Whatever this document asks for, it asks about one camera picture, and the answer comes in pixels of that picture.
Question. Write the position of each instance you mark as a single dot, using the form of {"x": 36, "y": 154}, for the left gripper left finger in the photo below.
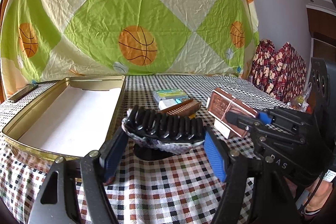
{"x": 57, "y": 199}

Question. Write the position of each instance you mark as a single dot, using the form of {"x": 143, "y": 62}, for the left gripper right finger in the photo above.
{"x": 272, "y": 201}

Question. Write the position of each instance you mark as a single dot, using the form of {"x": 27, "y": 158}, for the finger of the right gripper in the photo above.
{"x": 282, "y": 115}
{"x": 245, "y": 123}

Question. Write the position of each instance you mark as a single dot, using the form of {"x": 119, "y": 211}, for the copper patterned white box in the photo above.
{"x": 225, "y": 108}

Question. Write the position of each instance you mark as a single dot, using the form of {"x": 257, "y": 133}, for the brown plastic comb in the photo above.
{"x": 186, "y": 108}

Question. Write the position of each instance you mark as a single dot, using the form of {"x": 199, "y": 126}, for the black hair claw clip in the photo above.
{"x": 168, "y": 133}

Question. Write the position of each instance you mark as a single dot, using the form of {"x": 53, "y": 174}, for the green label clear plastic case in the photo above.
{"x": 169, "y": 97}

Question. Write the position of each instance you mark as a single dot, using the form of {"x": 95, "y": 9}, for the operator right hand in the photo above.
{"x": 316, "y": 203}

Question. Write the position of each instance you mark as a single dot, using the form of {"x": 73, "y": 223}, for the yellow toy in bag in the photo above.
{"x": 299, "y": 102}

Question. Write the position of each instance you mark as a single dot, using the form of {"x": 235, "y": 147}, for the red bear print cloth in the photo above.
{"x": 278, "y": 73}

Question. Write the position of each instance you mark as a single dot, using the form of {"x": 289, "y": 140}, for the white paper tin liner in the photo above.
{"x": 77, "y": 122}

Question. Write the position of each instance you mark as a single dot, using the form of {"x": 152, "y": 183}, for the gold metal tin box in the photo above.
{"x": 26, "y": 117}

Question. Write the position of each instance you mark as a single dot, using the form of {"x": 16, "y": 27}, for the checkered tablecloth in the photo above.
{"x": 179, "y": 189}

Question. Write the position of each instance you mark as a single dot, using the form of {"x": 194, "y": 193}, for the dark phone on table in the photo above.
{"x": 23, "y": 92}

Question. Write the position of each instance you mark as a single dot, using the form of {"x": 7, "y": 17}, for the basketball print bed sheet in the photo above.
{"x": 44, "y": 40}

